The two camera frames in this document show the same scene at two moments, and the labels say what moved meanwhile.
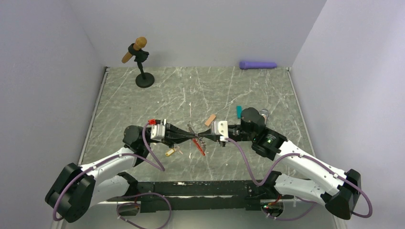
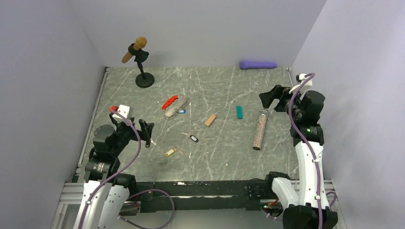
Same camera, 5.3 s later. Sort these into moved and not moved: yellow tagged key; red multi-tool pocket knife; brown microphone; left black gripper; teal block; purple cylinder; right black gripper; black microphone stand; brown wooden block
Moved: left black gripper; red multi-tool pocket knife; right black gripper
Not moved: teal block; brown wooden block; brown microphone; black microphone stand; purple cylinder; yellow tagged key
